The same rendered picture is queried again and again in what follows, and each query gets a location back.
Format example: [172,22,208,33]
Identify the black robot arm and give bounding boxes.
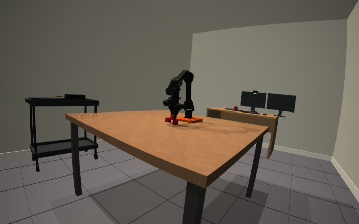
[163,70,194,118]

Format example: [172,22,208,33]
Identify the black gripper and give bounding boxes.
[168,96,185,118]

